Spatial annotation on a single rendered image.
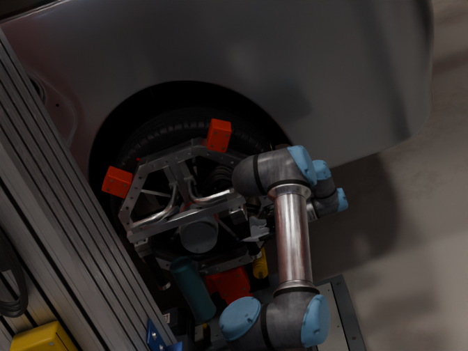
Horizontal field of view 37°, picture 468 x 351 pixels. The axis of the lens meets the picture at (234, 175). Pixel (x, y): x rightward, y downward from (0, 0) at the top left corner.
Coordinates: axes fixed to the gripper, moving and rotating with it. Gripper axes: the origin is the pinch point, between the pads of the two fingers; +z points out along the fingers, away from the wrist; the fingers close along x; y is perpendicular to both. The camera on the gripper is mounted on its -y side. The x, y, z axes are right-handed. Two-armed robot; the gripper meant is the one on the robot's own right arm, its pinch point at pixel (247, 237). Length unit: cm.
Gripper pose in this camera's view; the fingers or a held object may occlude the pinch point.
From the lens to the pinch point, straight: 238.8
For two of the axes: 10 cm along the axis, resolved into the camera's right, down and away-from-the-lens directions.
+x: 0.6, 4.8, -8.7
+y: -3.5, -8.1, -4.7
